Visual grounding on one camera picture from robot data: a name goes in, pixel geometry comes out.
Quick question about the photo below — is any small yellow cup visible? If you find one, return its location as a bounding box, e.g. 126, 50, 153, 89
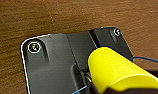
86, 46, 158, 94

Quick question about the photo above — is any thin blue cable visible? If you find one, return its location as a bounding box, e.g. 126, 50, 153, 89
63, 55, 158, 94

